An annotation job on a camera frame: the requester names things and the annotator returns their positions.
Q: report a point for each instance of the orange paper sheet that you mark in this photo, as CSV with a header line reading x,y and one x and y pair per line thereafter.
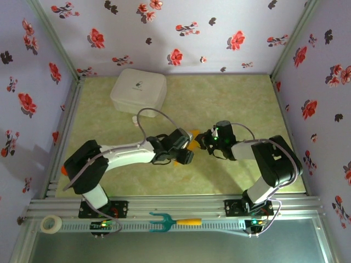
x,y
195,137

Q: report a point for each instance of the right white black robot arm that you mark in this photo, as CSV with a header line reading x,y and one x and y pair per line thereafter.
x,y
274,161

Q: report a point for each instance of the small white bottle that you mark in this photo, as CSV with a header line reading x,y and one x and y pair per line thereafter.
x,y
134,120

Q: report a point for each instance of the white plastic storage box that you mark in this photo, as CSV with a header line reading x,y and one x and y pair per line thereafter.
x,y
140,87

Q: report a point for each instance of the orange capped bottle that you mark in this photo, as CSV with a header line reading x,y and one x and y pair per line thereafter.
x,y
64,170

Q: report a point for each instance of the white tape roll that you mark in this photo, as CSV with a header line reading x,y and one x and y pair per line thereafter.
x,y
56,223

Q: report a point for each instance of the long aluminium frame rail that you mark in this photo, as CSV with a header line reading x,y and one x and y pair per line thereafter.
x,y
175,204

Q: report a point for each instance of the aluminium side rail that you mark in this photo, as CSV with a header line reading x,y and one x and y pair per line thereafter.
x,y
282,109
68,123

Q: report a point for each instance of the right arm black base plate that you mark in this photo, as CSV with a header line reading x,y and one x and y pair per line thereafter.
x,y
231,208

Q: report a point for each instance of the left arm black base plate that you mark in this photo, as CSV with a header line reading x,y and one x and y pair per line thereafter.
x,y
122,208

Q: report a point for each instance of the aluminium corner post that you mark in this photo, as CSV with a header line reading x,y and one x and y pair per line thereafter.
x,y
292,41
56,41

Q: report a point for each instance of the aluminium lower frame rail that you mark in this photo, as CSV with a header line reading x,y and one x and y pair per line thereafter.
x,y
22,241
326,243

